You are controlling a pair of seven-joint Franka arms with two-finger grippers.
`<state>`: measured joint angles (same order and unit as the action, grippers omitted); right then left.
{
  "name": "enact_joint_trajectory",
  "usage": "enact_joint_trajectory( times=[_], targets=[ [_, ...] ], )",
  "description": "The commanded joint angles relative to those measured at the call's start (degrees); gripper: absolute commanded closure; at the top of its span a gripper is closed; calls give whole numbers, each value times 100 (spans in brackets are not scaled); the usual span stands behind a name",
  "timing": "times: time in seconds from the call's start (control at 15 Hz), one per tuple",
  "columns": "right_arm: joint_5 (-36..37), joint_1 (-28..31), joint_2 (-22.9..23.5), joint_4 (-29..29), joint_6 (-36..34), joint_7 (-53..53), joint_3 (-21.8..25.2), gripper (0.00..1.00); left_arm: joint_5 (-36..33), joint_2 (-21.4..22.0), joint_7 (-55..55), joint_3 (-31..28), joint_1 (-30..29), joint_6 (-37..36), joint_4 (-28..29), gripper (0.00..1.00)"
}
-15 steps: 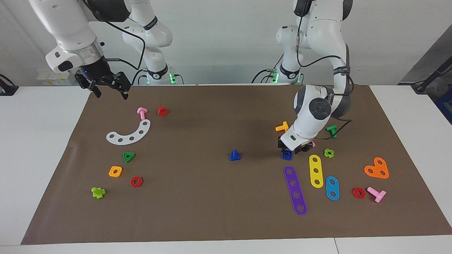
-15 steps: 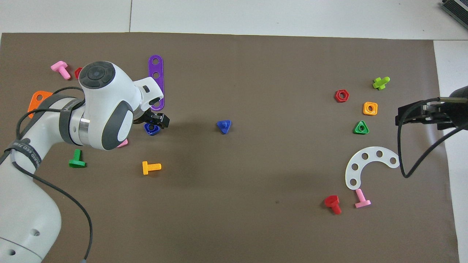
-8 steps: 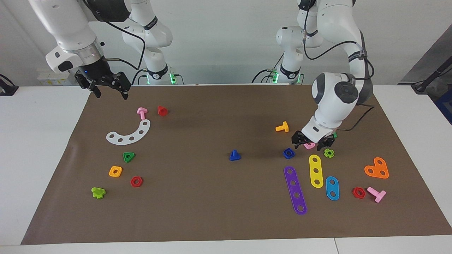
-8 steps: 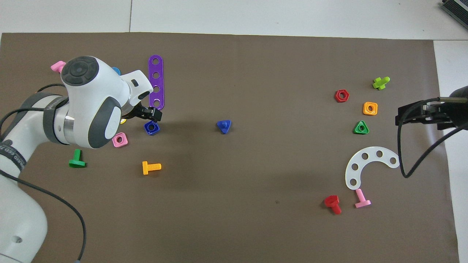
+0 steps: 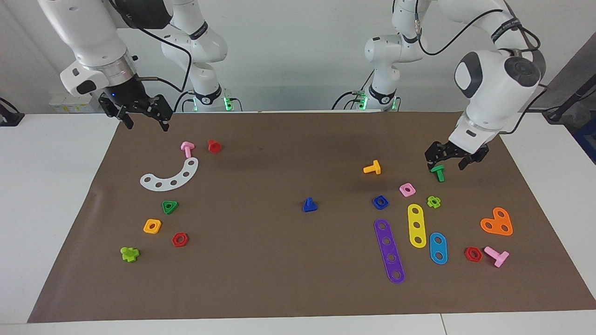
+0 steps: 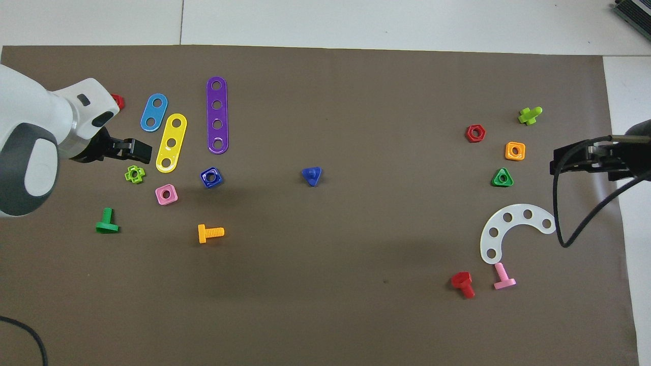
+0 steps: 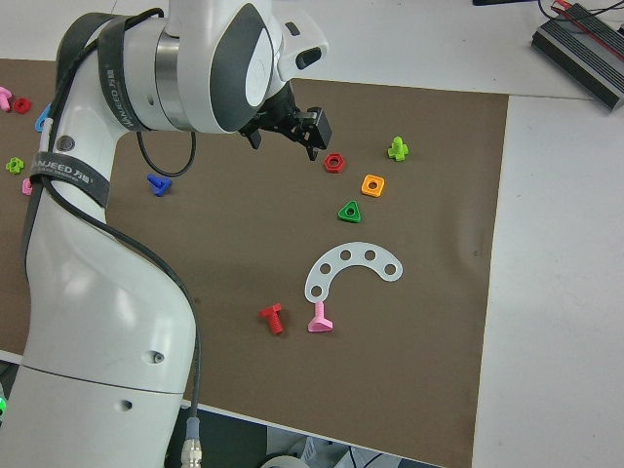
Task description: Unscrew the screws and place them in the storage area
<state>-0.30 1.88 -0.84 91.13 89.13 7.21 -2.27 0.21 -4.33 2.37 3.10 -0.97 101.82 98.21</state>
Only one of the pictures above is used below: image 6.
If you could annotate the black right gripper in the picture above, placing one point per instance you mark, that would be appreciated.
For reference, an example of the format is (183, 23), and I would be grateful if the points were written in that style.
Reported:
(635, 152)

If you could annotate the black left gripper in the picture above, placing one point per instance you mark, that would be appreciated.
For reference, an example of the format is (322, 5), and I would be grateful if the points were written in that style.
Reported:
(94, 150)

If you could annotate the blue square plastic nut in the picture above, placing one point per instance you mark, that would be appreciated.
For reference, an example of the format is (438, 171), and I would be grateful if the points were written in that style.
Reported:
(205, 181)

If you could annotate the blue triangle-head plastic bolt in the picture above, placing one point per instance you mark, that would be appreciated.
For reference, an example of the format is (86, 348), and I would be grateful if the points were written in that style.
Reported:
(311, 175)

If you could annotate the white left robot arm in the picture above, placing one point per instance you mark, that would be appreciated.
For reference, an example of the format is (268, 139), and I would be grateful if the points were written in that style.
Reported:
(30, 168)

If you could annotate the lime cross-shaped plastic nut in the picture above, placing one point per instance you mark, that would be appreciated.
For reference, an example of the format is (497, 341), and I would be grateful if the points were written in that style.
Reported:
(127, 175)

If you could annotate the blue two-hole plastic strip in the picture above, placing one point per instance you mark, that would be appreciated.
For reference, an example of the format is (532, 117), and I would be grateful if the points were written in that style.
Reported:
(154, 112)

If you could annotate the red hexagonal plastic nut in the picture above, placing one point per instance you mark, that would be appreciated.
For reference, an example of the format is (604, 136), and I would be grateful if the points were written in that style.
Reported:
(120, 101)
(468, 130)

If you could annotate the yellow three-hole plastic strip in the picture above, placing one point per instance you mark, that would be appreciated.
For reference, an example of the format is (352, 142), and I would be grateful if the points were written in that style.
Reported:
(174, 132)

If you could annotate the pink square plastic nut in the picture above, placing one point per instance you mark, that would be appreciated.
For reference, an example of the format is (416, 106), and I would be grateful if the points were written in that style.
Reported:
(158, 190)

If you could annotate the green plastic bolt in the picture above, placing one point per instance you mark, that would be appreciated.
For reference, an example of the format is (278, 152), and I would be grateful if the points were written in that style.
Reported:
(107, 216)

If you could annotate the lime cross-head plastic bolt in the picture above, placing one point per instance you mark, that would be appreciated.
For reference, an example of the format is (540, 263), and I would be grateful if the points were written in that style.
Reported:
(529, 117)

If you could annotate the orange square plastic nut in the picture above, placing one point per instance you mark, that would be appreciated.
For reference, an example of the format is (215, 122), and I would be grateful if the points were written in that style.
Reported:
(508, 151)

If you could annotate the white curved five-hole plate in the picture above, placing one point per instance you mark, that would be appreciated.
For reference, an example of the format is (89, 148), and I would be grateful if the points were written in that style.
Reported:
(518, 214)

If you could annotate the green triangular plastic nut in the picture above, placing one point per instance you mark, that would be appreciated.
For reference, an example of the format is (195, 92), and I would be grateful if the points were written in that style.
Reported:
(496, 181)

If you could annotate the purple four-hole plastic strip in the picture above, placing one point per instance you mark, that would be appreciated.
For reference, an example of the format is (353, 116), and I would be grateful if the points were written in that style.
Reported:
(217, 114)

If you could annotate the orange plastic bolt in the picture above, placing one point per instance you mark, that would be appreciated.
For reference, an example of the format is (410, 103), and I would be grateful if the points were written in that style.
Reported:
(213, 233)

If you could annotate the pink plastic bolt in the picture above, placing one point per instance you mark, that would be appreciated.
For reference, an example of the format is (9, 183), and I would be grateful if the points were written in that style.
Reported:
(501, 272)

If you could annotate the dark ribbed metal device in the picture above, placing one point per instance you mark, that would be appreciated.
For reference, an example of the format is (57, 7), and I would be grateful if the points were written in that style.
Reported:
(635, 10)

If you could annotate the red hexagon-head plastic bolt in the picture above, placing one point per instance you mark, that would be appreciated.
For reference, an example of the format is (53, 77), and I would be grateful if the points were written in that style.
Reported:
(461, 279)

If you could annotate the brown table mat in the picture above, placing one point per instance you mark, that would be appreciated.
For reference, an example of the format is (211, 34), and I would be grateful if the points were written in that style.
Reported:
(325, 305)

